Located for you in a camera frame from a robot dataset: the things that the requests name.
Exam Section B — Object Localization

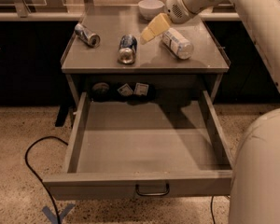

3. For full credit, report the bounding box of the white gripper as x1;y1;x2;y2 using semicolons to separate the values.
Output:
140;0;223;44

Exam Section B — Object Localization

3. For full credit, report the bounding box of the blue pepsi can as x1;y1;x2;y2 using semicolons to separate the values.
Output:
118;35;137;64

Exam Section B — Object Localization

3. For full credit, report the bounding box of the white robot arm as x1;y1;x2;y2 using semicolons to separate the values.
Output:
140;0;280;224

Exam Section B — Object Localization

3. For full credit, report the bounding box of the silver blue soda can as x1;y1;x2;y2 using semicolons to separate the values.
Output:
75;23;101;48

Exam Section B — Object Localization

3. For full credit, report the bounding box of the open grey top drawer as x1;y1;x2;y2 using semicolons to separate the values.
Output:
44;91;233;200

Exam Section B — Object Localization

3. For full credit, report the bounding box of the white ceramic bowl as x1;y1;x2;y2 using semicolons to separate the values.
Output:
138;0;164;20

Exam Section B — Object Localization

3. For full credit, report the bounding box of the white plastic bottle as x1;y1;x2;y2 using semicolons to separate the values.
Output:
161;28;194;60

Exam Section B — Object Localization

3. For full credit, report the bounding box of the grey metal cabinet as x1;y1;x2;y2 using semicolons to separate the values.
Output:
62;6;229;106

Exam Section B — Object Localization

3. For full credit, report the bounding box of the white tag right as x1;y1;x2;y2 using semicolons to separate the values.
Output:
133;83;149;96

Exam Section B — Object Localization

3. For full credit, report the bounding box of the white tag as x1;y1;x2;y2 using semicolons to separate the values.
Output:
118;84;133;97
133;83;149;96

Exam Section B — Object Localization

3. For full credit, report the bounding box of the white tag left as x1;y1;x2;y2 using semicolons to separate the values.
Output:
118;84;133;97

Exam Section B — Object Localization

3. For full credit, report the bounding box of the round dark object under cabinet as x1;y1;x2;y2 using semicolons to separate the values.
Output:
91;82;109;100

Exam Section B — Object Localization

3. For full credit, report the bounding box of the blue tape floor mark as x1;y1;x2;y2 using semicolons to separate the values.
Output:
42;203;75;224

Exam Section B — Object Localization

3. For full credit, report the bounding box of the black metal drawer handle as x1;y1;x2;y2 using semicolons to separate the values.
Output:
135;183;170;197

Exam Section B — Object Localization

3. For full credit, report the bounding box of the black floor cable left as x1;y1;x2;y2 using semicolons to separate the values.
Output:
24;135;69;224

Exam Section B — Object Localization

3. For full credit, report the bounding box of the black floor cable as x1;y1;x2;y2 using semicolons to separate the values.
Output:
24;135;69;224
209;195;231;224

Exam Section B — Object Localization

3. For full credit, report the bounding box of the black floor cable right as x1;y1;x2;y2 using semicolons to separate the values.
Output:
209;195;231;224

